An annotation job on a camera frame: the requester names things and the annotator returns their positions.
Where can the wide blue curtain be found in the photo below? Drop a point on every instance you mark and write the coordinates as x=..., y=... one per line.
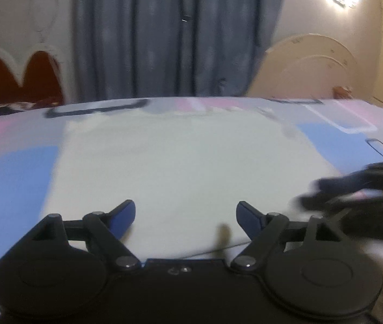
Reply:
x=144, y=40

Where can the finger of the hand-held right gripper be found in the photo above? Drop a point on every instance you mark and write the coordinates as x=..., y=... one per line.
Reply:
x=316, y=202
x=346, y=179

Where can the pink blue patterned bedsheet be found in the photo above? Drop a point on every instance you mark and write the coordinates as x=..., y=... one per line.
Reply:
x=15, y=175

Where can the orange patterned pillow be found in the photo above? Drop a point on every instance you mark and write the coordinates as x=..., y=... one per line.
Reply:
x=341, y=92

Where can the dark cloth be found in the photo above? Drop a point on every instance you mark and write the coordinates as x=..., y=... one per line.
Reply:
x=9, y=108

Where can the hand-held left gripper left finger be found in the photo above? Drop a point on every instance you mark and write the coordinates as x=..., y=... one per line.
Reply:
x=125, y=214

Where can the white knitted sweater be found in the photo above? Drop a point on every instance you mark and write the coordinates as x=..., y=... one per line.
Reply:
x=178, y=168

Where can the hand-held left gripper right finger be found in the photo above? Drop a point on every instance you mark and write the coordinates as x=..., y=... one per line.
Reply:
x=247, y=214

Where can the red scalloped headboard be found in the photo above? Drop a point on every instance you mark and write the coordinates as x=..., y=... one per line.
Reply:
x=39, y=77

